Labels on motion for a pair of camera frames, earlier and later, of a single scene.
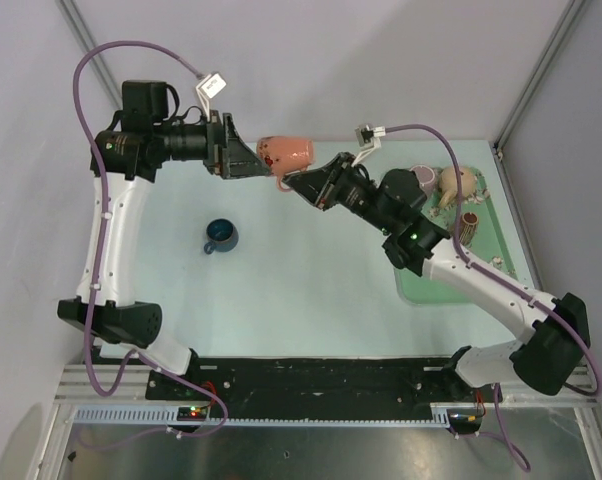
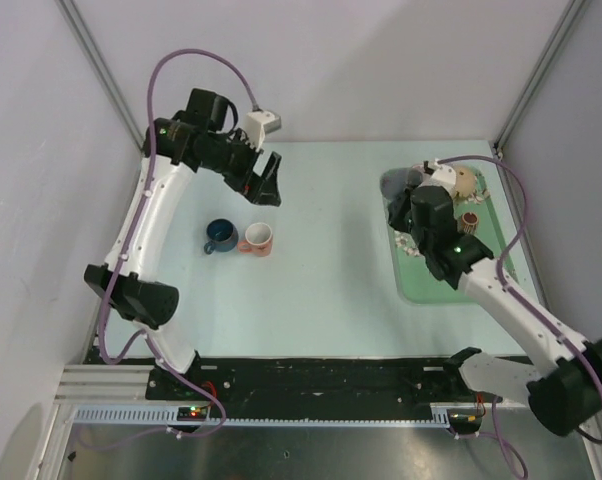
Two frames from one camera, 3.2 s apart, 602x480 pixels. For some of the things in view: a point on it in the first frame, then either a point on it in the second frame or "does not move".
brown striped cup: [468, 228] does not move
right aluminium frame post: [571, 14] does not move
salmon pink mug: [283, 155] to [258, 240]
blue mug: [222, 236] does not move
